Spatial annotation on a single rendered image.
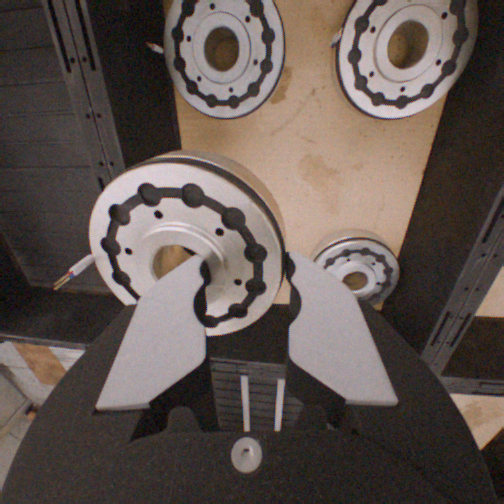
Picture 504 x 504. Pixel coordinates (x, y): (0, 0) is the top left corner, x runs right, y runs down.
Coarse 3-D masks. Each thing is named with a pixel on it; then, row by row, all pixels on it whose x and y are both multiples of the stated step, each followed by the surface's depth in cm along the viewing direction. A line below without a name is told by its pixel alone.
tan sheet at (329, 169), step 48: (288, 0) 20; (336, 0) 20; (288, 48) 22; (288, 96) 24; (336, 96) 23; (192, 144) 27; (240, 144) 26; (288, 144) 26; (336, 144) 25; (384, 144) 25; (288, 192) 28; (336, 192) 28; (384, 192) 27; (288, 240) 31; (384, 240) 30; (288, 288) 35
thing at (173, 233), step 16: (160, 224) 12; (176, 224) 11; (144, 240) 11; (160, 240) 11; (176, 240) 11; (192, 240) 11; (208, 240) 11; (144, 256) 12; (208, 256) 12; (224, 256) 12; (144, 272) 12; (160, 272) 13; (224, 272) 12; (208, 288) 12; (224, 288) 12; (208, 304) 13
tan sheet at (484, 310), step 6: (498, 276) 30; (498, 282) 31; (492, 288) 31; (498, 288) 31; (492, 294) 32; (498, 294) 32; (486, 300) 32; (492, 300) 32; (498, 300) 32; (480, 306) 33; (486, 306) 33; (492, 306) 33; (498, 306) 32; (480, 312) 33; (486, 312) 33; (492, 312) 33; (498, 312) 33
